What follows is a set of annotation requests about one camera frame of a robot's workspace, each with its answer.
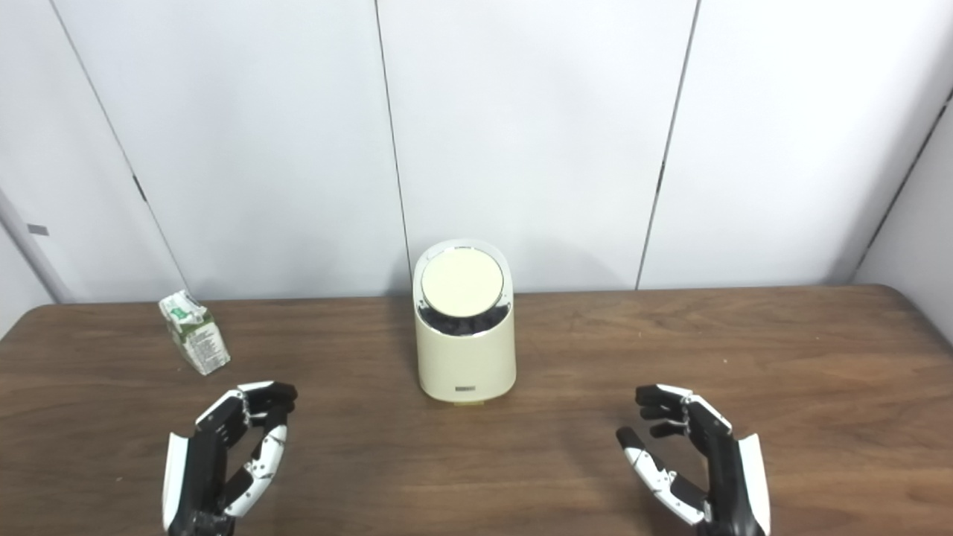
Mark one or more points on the black wall seam clip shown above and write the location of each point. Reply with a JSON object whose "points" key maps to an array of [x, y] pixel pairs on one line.
{"points": [[139, 187]]}

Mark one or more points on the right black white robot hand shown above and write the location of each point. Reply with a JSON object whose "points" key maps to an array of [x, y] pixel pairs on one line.
{"points": [[726, 469]]}

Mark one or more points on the green white milk carton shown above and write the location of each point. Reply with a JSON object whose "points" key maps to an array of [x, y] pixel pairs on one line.
{"points": [[197, 335]]}

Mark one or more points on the small gray wall tag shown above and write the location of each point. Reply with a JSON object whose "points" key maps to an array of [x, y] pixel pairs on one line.
{"points": [[38, 229]]}

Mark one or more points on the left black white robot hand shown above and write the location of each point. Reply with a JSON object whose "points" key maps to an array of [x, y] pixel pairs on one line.
{"points": [[195, 461]]}

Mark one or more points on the round cream bin lid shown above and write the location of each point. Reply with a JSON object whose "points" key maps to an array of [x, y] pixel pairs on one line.
{"points": [[461, 281]]}

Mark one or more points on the cream-colored bin body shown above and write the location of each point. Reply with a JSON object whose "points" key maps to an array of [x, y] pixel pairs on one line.
{"points": [[465, 361]]}

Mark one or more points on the black bin liner bag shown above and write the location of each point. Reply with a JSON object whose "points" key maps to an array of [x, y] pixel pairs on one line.
{"points": [[465, 325]]}

